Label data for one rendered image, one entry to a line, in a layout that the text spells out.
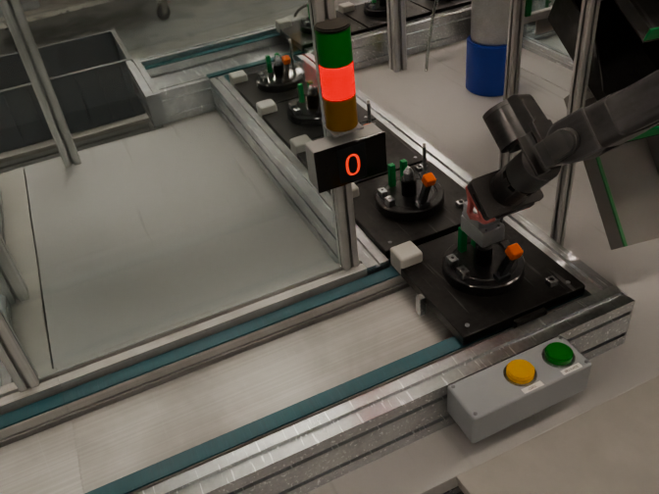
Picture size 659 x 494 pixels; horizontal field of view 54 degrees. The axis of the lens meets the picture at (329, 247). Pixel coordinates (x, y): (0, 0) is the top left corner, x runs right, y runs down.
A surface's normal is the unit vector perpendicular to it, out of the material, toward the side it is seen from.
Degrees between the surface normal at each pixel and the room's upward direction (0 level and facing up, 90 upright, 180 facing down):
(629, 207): 45
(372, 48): 90
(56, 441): 0
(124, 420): 0
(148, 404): 0
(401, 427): 90
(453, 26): 90
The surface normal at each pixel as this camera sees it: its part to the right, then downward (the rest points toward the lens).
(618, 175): 0.11, -0.15
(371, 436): 0.41, 0.52
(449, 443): -0.10, -0.79
